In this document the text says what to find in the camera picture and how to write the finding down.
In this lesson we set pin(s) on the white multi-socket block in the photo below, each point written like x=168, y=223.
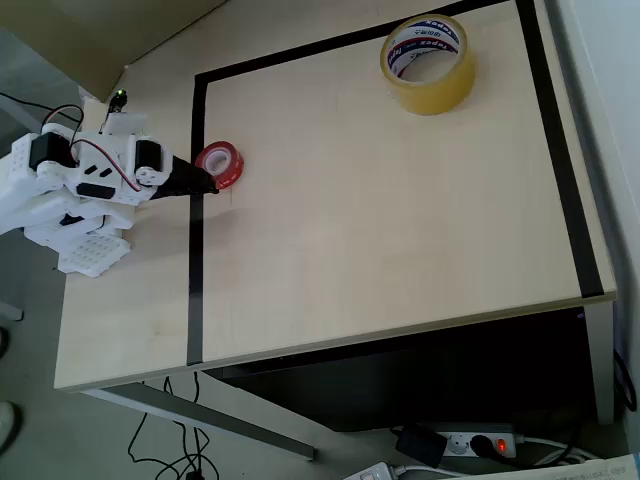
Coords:
x=372, y=472

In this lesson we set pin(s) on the white gripper with motor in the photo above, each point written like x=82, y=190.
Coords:
x=150, y=169

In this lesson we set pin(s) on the small board with green LED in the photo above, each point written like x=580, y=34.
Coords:
x=119, y=100

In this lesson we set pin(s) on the black power adapter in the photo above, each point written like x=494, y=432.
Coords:
x=420, y=445

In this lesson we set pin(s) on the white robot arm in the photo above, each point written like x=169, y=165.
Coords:
x=30, y=200

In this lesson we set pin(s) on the black round plug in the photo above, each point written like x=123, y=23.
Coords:
x=481, y=446

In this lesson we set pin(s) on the beige cardboard panel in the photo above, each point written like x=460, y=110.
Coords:
x=100, y=35

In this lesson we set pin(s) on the large yellow tape roll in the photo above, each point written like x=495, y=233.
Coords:
x=435, y=97

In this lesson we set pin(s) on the grey upright table leg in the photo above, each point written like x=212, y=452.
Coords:
x=602, y=360

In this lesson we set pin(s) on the grey metal table leg bar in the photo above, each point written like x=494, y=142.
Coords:
x=225, y=420

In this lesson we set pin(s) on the printed paper sheet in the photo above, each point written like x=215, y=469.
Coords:
x=590, y=470

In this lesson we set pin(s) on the white power strip, red switch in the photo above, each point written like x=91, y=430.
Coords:
x=505, y=442

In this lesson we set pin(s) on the red tape roll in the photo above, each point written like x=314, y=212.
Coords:
x=235, y=165

